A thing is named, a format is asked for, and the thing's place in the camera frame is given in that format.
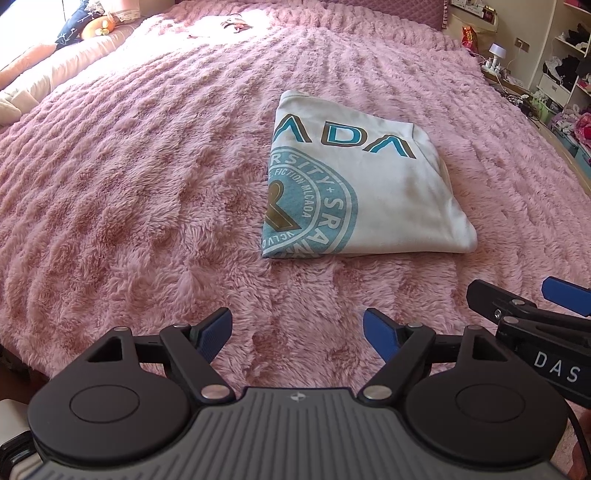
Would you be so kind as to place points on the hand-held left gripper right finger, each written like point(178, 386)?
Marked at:
point(381, 332)

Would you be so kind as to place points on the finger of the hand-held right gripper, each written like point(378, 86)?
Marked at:
point(561, 290)
point(494, 297)

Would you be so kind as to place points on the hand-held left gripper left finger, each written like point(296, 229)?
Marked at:
point(214, 332)

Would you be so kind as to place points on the white printed sweatshirt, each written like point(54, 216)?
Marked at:
point(369, 184)

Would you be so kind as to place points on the blue storage bin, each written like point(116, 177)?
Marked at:
point(571, 138)

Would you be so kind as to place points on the pink fluffy blanket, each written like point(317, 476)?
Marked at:
point(161, 184)

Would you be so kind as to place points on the green storage bin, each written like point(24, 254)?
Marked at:
point(545, 108)

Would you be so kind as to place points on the wooden bedside table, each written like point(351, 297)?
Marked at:
point(515, 85)

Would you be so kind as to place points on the white box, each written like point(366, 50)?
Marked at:
point(14, 438)

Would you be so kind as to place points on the white power strip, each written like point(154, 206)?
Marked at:
point(490, 68)

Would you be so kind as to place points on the white open wardrobe shelf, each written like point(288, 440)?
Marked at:
point(565, 55)

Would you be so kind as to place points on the white table lamp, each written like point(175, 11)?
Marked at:
point(497, 51)

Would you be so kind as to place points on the red snack bag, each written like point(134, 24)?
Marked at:
point(469, 38)

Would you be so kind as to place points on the cream headboard shelf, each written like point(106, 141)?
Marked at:
point(475, 14)

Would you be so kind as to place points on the pale pink side quilt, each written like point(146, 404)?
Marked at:
point(69, 64)

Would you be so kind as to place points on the purple quilted headboard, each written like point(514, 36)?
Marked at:
point(383, 11)

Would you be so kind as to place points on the small pink brown cloth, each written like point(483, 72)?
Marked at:
point(236, 23)

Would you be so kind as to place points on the orange plush toy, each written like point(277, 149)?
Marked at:
point(97, 26)

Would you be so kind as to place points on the pink pillow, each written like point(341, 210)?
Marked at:
point(25, 64)

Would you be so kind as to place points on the navy patterned pillow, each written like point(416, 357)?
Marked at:
point(76, 25)

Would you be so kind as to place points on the wooden bed frame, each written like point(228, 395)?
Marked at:
point(572, 161)

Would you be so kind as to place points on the wall socket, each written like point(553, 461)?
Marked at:
point(522, 44)

